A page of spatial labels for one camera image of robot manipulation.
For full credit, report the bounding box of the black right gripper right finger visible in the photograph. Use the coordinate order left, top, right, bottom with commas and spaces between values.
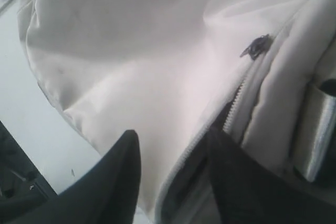
206, 129, 335, 223

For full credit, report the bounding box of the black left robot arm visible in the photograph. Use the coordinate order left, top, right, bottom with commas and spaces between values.
1, 124, 57, 200

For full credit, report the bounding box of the cream fabric duffel bag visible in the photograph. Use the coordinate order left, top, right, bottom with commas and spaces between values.
0, 0, 336, 224

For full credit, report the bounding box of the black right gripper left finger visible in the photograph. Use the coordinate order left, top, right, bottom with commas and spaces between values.
13, 130, 141, 224

